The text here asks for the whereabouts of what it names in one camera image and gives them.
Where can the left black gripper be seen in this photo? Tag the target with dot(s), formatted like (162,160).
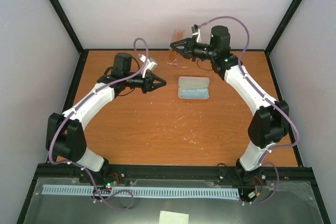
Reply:
(148,81)

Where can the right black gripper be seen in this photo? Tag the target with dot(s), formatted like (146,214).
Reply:
(188,43)

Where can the pink glasses case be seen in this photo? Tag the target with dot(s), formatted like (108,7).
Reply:
(190,82)

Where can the light blue cleaning cloth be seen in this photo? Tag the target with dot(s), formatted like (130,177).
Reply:
(196,94)

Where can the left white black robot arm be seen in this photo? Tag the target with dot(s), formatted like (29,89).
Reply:
(65,131)

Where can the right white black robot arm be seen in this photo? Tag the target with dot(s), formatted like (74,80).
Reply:
(269,124)

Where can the pale yellow paper note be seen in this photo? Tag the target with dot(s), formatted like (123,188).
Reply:
(167,217)

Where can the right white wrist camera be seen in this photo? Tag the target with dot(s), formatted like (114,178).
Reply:
(196,34)

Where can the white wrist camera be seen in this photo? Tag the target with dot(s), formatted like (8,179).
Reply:
(148,65)
(196,34)

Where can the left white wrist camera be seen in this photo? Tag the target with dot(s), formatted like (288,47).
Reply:
(148,65)

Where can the left black frame post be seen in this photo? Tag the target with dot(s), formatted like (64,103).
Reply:
(67,25)

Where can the black frame post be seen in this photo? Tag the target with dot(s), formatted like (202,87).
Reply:
(282,25)
(67,25)

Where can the light blue slotted cable duct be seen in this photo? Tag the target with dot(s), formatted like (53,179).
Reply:
(143,192)

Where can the right black frame post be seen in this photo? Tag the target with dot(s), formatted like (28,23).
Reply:
(282,25)

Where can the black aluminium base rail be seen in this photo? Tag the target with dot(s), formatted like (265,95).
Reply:
(124,173)

